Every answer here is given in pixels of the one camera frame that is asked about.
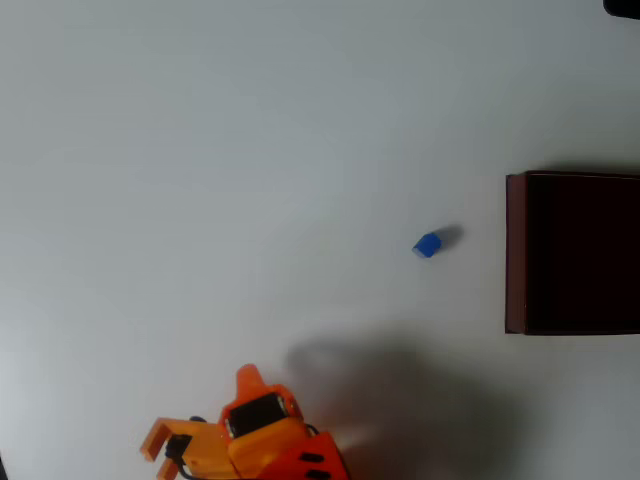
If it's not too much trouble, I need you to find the small blue cube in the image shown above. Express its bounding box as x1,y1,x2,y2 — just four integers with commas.
411,232,445,260

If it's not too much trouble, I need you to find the dark brown box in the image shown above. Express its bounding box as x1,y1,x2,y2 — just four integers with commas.
504,169,640,336

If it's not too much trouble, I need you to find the black object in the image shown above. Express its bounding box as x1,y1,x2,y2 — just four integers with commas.
602,0,640,21

